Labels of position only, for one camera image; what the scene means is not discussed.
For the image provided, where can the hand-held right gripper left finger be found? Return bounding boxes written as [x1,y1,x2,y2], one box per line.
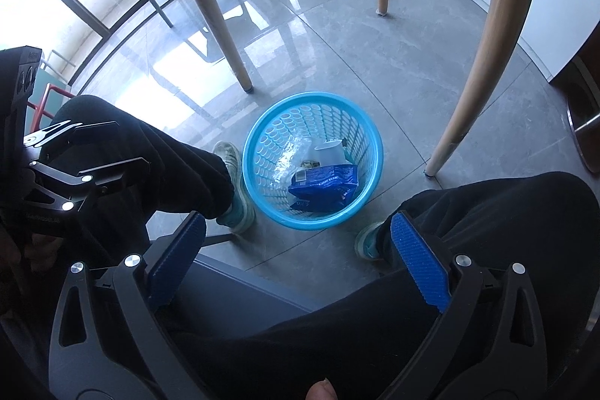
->
[47,211,221,400]

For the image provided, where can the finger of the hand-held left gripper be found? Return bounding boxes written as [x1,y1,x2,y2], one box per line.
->
[25,121,123,163]
[29,155,152,214]

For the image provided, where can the person's left leg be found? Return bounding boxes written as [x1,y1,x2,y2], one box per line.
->
[44,94,236,270]

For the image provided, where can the person's shoe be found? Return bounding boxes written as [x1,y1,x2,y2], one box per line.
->
[353,221,391,261]
[213,141,257,235]

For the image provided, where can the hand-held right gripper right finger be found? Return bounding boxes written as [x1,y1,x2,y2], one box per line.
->
[384,211,548,400]

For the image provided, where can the person's right leg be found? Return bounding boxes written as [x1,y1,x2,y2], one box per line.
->
[169,171,600,400]

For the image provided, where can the white plastic container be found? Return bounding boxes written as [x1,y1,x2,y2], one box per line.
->
[312,139,348,167]

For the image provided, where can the person's leg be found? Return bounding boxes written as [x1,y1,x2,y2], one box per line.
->
[169,171,600,400]
[44,94,236,270]

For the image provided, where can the person's right hand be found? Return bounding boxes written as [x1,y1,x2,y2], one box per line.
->
[306,378,337,400]

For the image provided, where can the person's left hand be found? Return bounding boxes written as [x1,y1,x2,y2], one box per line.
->
[0,222,65,288]

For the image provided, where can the blue plastic packet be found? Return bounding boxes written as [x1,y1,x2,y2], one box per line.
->
[288,163,360,212]

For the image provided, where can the clear crinkled plastic wrap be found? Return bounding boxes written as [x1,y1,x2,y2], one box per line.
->
[274,132,313,186]

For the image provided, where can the person's right shoe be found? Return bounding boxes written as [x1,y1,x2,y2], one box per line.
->
[353,221,391,261]

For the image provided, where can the person's left shoe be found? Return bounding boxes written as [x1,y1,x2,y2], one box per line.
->
[213,141,257,235]

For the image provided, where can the blue plastic mesh basket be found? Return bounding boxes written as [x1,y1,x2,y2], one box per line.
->
[242,91,384,231]

